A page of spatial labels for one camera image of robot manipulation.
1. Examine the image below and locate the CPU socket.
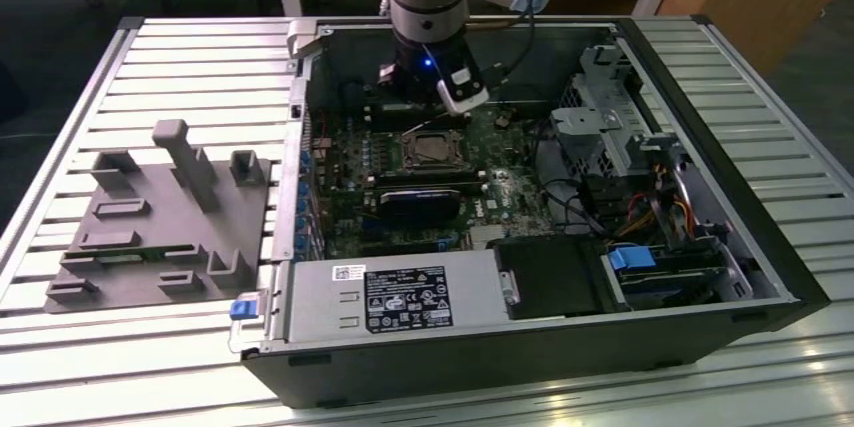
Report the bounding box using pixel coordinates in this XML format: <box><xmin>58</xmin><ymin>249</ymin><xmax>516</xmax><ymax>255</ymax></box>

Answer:
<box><xmin>396</xmin><ymin>127</ymin><xmax>473</xmax><ymax>173</ymax></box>

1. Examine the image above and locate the black expansion slot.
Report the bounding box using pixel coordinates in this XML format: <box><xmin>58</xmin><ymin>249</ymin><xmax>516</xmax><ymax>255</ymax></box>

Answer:
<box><xmin>358</xmin><ymin>242</ymin><xmax>445</xmax><ymax>258</ymax></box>

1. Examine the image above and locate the black drive bay cover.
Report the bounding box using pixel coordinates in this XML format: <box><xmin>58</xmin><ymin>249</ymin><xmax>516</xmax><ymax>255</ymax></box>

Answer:
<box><xmin>489</xmin><ymin>235</ymin><xmax>632</xmax><ymax>321</ymax></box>

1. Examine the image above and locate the black graphics card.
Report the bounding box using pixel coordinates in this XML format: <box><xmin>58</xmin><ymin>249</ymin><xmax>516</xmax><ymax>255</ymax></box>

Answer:
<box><xmin>376</xmin><ymin>186</ymin><xmax>461</xmax><ymax>223</ymax></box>

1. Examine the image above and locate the green motherboard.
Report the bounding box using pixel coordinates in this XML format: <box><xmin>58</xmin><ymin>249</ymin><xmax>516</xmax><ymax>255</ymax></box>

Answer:
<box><xmin>302</xmin><ymin>96</ymin><xmax>561</xmax><ymax>261</ymax></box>

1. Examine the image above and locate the metal drive cage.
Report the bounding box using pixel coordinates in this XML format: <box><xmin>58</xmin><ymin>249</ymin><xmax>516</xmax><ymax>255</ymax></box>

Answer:
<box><xmin>545</xmin><ymin>44</ymin><xmax>688</xmax><ymax>178</ymax></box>

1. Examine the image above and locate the silver chipset heat sink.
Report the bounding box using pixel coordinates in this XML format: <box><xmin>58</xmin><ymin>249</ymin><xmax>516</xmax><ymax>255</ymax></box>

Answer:
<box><xmin>469</xmin><ymin>225</ymin><xmax>508</xmax><ymax>248</ymax></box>

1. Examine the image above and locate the silver power supply unit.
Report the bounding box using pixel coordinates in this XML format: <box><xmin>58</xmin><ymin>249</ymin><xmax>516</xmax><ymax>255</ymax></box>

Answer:
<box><xmin>282</xmin><ymin>259</ymin><xmax>514</xmax><ymax>343</ymax></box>

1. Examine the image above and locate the blue disk carrier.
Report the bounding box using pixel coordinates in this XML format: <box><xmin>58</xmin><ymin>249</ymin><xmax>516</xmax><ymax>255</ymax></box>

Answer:
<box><xmin>609</xmin><ymin>245</ymin><xmax>659</xmax><ymax>276</ymax></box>

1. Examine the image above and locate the grey parts rack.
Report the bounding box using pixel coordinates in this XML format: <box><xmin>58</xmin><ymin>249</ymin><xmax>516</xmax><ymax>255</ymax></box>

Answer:
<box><xmin>39</xmin><ymin>118</ymin><xmax>285</xmax><ymax>316</ymax></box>

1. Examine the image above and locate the black PC case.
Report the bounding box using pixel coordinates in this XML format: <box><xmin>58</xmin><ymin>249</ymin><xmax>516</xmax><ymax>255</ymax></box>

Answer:
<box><xmin>225</xmin><ymin>14</ymin><xmax>832</xmax><ymax>411</ymax></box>

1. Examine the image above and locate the silver disk bay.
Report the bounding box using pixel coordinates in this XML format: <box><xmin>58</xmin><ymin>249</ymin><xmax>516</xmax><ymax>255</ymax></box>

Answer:
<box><xmin>596</xmin><ymin>234</ymin><xmax>759</xmax><ymax>313</ymax></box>

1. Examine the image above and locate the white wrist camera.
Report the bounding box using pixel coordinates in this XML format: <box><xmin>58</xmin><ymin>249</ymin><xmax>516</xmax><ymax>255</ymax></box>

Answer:
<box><xmin>436</xmin><ymin>66</ymin><xmax>492</xmax><ymax>116</ymax></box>

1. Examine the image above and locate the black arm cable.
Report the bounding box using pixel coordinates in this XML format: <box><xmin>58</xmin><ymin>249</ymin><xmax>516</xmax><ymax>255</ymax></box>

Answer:
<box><xmin>489</xmin><ymin>0</ymin><xmax>538</xmax><ymax>84</ymax></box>

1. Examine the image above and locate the orange red flat wire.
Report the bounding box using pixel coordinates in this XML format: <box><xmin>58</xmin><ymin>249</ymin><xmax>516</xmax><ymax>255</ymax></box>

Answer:
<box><xmin>669</xmin><ymin>199</ymin><xmax>695</xmax><ymax>248</ymax></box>

